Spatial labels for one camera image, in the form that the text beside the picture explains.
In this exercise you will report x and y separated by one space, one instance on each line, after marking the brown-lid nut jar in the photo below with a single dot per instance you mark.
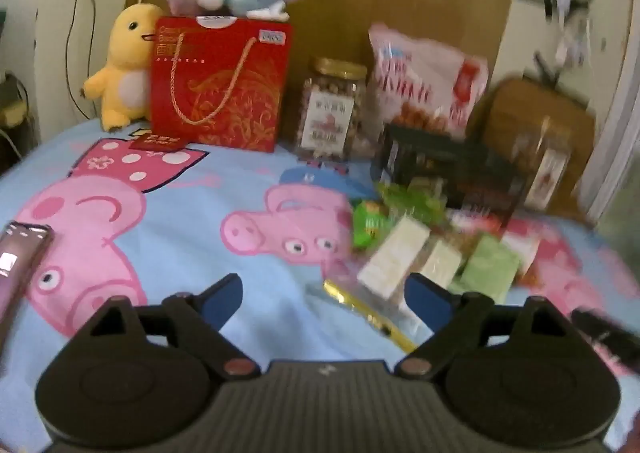
545 168

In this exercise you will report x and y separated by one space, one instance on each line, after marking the red envelope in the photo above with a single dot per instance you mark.
157 141

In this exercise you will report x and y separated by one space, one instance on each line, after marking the smartphone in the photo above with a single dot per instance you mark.
20 263

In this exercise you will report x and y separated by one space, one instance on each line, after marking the small white snack packet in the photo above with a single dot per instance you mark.
442 263

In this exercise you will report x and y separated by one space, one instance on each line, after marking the white and red snack bag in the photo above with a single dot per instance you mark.
425 78

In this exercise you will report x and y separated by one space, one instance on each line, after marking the red gift bag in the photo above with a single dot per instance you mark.
220 83

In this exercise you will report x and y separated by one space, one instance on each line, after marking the light green snack packet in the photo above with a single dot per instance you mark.
490 268

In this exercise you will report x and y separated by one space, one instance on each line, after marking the gold-lid nut jar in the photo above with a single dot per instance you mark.
330 113

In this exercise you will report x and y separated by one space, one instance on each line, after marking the gold-edged clear bag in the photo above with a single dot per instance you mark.
370 315

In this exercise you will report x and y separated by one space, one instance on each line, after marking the pale green clear snack packets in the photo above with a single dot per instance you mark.
412 200

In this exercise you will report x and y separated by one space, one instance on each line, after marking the black basket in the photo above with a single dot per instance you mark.
440 163

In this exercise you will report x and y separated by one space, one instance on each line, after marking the yellow duck plush toy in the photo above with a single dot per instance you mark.
124 68

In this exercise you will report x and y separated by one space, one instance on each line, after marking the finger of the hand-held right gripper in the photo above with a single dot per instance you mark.
607 337

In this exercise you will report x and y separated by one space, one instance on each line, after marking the pink snack packet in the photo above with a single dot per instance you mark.
475 223

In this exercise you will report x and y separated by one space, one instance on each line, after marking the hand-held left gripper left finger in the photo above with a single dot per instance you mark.
221 297

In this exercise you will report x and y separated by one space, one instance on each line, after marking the bright green snack packet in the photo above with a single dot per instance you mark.
370 225

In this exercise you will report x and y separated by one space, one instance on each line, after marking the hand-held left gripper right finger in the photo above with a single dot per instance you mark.
424 297

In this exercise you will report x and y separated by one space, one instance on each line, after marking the printed blanket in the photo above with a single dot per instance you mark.
200 213

